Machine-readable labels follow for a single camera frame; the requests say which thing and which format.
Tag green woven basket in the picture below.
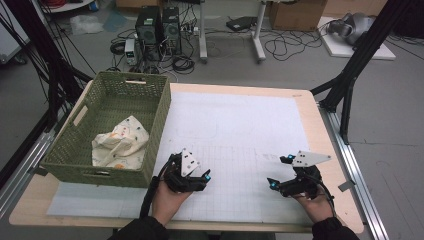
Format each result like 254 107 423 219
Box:
39 70 173 189

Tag loose black floor cables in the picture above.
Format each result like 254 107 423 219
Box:
263 28 323 62

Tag black metal stand with cables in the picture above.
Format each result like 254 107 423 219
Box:
0 0 94 131

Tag white desk leg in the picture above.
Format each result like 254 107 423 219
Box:
198 0 209 64
251 0 268 64

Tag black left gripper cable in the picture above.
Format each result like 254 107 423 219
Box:
139 154 183 219

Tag slim black computer tower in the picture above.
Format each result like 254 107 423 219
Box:
162 6 183 56

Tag coiled black cable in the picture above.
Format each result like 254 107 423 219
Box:
171 54 196 75

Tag grey headset device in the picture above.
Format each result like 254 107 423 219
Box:
326 12 376 46

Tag white power strip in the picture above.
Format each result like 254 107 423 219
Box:
179 25 200 37

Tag large black computer tower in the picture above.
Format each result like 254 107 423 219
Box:
134 5 164 61

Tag white grid mat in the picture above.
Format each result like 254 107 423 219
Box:
46 91 316 224

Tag brown cardboard box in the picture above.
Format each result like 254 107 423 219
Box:
268 0 329 33

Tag cream printed cloth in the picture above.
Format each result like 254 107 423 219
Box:
91 115 150 170

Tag blue sheet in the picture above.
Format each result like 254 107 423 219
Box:
102 11 128 33

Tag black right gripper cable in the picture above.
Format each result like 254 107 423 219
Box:
309 173 338 218

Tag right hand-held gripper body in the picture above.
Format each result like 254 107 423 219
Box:
279 150 332 199

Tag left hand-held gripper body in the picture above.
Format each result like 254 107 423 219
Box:
164 148 203 193

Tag person's right hand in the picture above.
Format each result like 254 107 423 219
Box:
293 186 334 224

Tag grey power supply unit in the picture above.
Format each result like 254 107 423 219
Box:
124 37 139 67

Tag black flat box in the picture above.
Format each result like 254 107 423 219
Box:
225 15 258 33

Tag person's left hand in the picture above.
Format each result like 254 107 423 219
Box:
152 182 194 227

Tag aluminium rail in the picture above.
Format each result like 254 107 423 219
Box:
0 131 56 218
319 103 391 240

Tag grey metal bracket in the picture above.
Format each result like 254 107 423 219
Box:
337 179 357 193

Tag clear plastic bag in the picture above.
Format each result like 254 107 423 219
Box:
69 14 105 36

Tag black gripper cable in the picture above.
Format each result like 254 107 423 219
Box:
309 173 338 218
139 154 183 219

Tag white floor board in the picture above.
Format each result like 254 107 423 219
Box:
318 16 397 61

